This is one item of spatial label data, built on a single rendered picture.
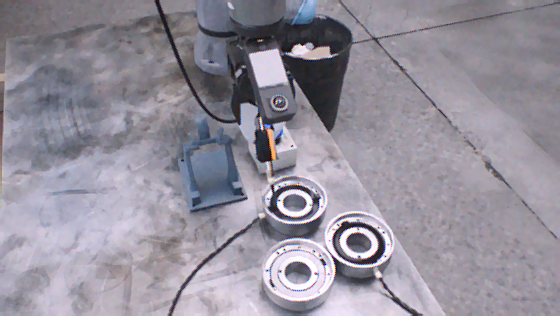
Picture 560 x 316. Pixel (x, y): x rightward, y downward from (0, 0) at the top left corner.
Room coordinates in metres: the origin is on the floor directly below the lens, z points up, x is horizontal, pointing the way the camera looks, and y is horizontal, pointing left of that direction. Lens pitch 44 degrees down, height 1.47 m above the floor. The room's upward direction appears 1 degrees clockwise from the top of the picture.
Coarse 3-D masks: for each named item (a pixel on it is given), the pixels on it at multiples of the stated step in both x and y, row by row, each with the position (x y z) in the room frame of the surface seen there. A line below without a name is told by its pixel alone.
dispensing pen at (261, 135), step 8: (264, 128) 0.61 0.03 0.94; (256, 136) 0.59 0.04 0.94; (264, 136) 0.59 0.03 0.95; (256, 144) 0.60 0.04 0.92; (264, 144) 0.58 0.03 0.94; (256, 152) 0.60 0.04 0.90; (264, 152) 0.57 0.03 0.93; (264, 160) 0.57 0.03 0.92; (272, 160) 0.57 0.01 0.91; (272, 168) 0.57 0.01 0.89; (272, 176) 0.56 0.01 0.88; (272, 184) 0.56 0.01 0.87; (272, 192) 0.55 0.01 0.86
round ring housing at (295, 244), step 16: (288, 240) 0.47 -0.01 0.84; (304, 240) 0.47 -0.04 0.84; (272, 256) 0.45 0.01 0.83; (320, 256) 0.46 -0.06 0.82; (288, 272) 0.44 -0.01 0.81; (304, 272) 0.44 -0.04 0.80; (272, 288) 0.39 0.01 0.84; (288, 288) 0.40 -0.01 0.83; (304, 288) 0.40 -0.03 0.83; (288, 304) 0.37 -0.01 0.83; (304, 304) 0.37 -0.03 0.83
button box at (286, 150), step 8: (288, 136) 0.70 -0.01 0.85; (280, 144) 0.68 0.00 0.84; (288, 144) 0.68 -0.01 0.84; (280, 152) 0.66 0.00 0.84; (288, 152) 0.67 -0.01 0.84; (296, 152) 0.67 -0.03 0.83; (256, 160) 0.67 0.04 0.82; (280, 160) 0.66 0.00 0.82; (288, 160) 0.67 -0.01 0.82; (296, 160) 0.67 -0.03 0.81; (264, 168) 0.65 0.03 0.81; (280, 168) 0.66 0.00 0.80
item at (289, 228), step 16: (288, 176) 0.60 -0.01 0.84; (304, 176) 0.60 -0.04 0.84; (288, 192) 0.58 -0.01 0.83; (304, 192) 0.58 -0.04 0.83; (320, 192) 0.58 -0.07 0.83; (304, 208) 0.57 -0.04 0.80; (320, 208) 0.54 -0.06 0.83; (272, 224) 0.52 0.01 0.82; (288, 224) 0.51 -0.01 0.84; (304, 224) 0.51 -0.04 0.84
